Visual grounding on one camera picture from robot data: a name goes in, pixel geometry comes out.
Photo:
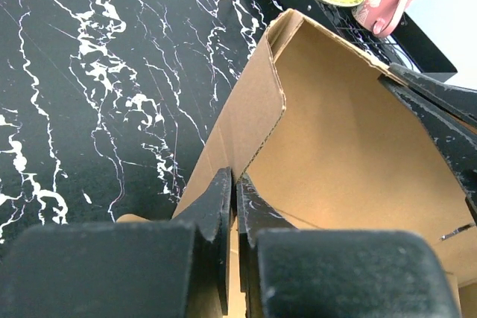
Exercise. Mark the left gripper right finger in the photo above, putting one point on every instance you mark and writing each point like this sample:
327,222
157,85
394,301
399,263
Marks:
254,214

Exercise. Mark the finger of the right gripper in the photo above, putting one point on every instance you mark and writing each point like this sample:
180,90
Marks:
457,101

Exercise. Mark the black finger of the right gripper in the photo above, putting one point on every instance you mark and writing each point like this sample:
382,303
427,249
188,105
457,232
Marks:
455,143

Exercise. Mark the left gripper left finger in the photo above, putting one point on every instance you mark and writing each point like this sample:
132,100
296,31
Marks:
209,260

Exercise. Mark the brown cardboard box sheet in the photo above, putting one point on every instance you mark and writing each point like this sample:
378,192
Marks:
380,222

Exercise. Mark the black marble table mat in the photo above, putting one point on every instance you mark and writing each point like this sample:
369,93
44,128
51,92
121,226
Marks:
107,104

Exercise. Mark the black wire dish rack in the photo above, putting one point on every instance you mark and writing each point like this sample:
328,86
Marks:
407,45

